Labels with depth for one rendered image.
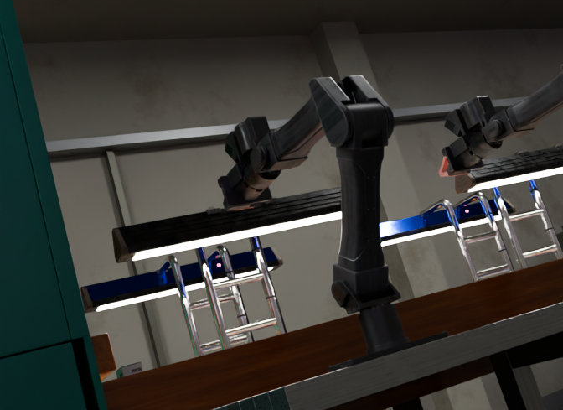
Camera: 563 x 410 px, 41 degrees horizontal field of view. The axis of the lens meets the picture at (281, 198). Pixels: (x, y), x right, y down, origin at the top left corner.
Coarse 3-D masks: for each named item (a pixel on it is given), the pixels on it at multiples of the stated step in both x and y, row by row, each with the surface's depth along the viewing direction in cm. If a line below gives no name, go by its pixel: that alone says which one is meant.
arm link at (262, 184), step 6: (252, 150) 144; (246, 168) 146; (252, 168) 143; (246, 174) 146; (252, 174) 144; (258, 174) 142; (264, 174) 143; (270, 174) 144; (276, 174) 144; (246, 180) 146; (252, 180) 145; (258, 180) 144; (264, 180) 143; (270, 180) 144; (252, 186) 146; (258, 186) 146; (264, 186) 146
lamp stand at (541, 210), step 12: (528, 180) 240; (492, 192) 233; (540, 204) 237; (504, 216) 230; (516, 216) 232; (528, 216) 234; (540, 216) 237; (552, 228) 235; (516, 240) 229; (552, 240) 235; (516, 252) 228; (528, 252) 229; (540, 252) 231
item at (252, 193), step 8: (224, 176) 151; (224, 184) 151; (240, 184) 148; (224, 192) 150; (232, 192) 151; (240, 192) 149; (248, 192) 148; (256, 192) 148; (264, 192) 154; (224, 200) 150; (232, 200) 150; (240, 200) 151; (248, 200) 151; (256, 200) 152; (264, 200) 153
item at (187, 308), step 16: (208, 256) 230; (224, 256) 219; (160, 272) 226; (176, 272) 212; (192, 304) 211; (208, 304) 213; (240, 304) 216; (192, 320) 209; (240, 320) 215; (192, 336) 208; (240, 336) 213
